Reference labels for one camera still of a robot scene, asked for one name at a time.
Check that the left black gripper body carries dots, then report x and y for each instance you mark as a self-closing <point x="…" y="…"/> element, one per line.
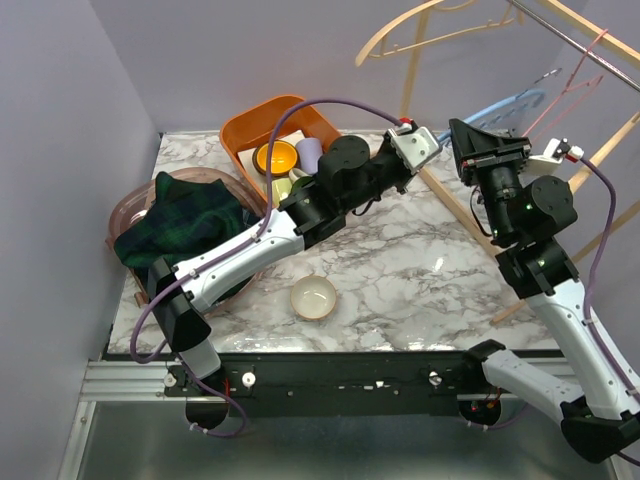
<point x="388" y="172"/>

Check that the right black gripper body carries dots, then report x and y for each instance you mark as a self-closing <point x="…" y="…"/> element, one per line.
<point x="497" y="174"/>

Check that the light blue hanger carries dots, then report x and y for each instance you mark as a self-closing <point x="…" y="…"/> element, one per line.
<point x="504" y="115"/>

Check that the pink wire hanger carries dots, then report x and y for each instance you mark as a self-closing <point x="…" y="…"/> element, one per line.
<point x="570" y="86"/>

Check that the dark green plaid skirt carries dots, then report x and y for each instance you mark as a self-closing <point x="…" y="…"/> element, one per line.
<point x="187" y="220"/>

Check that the navy plaid skirt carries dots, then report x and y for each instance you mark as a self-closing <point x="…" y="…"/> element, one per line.
<point x="249" y="218"/>

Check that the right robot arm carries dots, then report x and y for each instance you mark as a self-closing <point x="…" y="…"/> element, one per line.
<point x="526" y="206"/>

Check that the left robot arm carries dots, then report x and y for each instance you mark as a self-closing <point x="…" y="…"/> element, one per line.
<point x="349" y="177"/>

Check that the beige empty hanger left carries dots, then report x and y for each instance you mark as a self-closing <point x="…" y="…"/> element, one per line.
<point x="434" y="22"/>

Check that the lavender cup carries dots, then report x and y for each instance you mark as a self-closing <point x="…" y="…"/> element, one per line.
<point x="309" y="151"/>

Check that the green cup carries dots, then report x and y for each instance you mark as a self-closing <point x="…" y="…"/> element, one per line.
<point x="300" y="182"/>

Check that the orange bowl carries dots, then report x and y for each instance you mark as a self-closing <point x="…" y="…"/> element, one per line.
<point x="284" y="158"/>

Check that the orange plastic bin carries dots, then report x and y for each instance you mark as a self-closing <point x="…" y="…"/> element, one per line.
<point x="253" y="127"/>

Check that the small white ceramic bowl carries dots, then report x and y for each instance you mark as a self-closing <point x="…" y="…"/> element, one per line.
<point x="313" y="297"/>

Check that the white paper sheet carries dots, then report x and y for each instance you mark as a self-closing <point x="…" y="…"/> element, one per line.
<point x="246" y="155"/>

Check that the wooden clothes rack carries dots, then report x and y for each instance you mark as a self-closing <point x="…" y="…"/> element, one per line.
<point x="445" y="196"/>

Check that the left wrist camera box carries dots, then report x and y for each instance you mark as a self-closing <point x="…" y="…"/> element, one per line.
<point x="416" y="146"/>

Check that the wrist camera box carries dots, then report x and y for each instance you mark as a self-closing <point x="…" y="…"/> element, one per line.
<point x="416" y="146"/>
<point x="556" y="151"/>

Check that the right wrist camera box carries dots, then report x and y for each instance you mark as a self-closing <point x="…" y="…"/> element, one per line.
<point x="556" y="151"/>

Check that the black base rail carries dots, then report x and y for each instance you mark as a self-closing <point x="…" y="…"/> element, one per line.
<point x="352" y="384"/>

